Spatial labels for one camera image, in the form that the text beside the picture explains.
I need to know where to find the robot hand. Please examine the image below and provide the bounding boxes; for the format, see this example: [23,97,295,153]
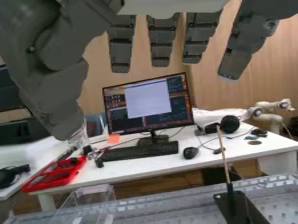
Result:
[0,0,298,141]

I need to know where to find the black bag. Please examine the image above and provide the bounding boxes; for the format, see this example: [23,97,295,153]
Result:
[0,117,50,146]

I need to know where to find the black computer monitor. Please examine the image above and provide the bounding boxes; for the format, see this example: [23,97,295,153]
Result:
[101,72,195,145]

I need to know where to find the orange paper note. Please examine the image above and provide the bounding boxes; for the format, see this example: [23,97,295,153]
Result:
[105,133,122,145]

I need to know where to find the white desk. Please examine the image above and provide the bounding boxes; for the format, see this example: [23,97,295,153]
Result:
[25,107,298,212]
[0,134,72,202]

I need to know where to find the red tray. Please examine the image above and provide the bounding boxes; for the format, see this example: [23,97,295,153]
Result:
[45,155,88,178]
[20,166,74,194]

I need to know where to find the black keyboard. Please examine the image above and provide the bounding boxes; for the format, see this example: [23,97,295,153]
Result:
[98,140,180,163]

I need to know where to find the black headphones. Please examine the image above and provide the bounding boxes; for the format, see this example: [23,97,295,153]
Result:
[219,114,242,135]
[0,163,32,190]

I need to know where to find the black mouse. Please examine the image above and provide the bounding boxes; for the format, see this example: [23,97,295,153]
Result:
[182,146,201,160]

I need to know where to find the thin stick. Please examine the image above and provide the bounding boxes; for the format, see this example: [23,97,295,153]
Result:
[215,125,235,202]

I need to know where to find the small white jointed device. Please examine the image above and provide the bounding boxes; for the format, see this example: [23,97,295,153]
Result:
[245,98,297,135]

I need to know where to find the black plate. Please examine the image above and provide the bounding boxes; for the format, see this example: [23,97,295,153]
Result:
[213,190,273,224]

